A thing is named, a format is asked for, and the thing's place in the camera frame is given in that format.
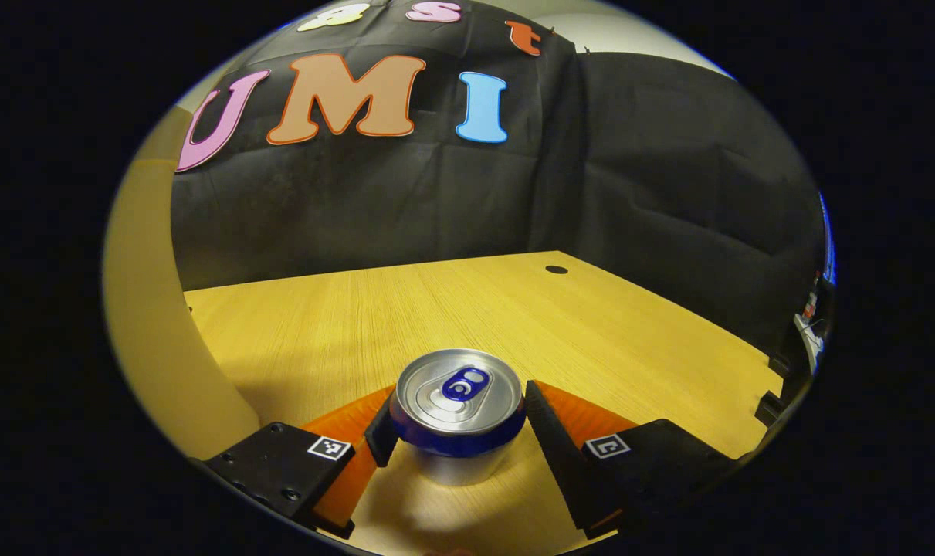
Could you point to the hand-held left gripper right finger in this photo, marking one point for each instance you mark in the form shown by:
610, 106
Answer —
548, 432

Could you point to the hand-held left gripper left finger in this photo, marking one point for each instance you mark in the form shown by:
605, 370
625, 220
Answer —
381, 440

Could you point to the blue silver pop can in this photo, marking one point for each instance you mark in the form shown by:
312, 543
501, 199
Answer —
455, 409

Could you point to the wooden desktop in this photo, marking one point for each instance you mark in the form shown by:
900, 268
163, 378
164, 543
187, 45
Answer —
359, 324

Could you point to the black backdrop cloth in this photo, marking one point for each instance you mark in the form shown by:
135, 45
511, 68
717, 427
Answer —
629, 177

